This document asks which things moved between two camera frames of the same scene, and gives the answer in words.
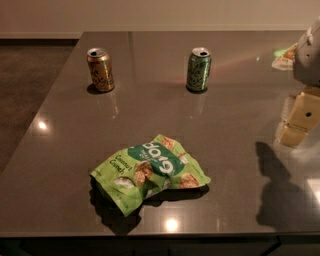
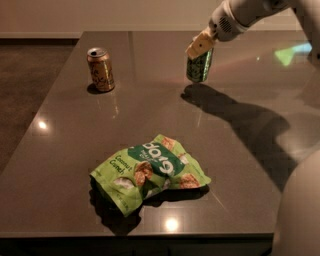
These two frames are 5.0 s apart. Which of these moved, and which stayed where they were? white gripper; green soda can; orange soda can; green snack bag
Moved: green soda can; white gripper
Stayed: green snack bag; orange soda can
